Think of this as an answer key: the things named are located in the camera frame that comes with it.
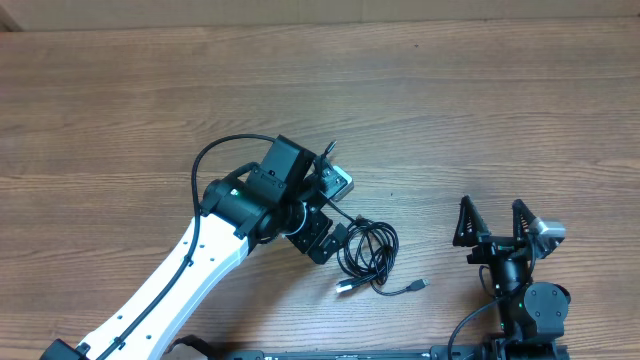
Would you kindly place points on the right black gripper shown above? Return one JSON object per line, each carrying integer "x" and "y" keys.
{"x": 491, "y": 245}

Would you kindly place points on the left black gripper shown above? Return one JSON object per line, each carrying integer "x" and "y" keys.
{"x": 307, "y": 238}

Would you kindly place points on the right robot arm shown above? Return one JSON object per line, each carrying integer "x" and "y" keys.
{"x": 531, "y": 313}

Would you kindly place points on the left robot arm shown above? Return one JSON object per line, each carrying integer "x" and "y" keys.
{"x": 280, "y": 196}

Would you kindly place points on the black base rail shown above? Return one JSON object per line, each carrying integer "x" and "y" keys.
{"x": 193, "y": 348}

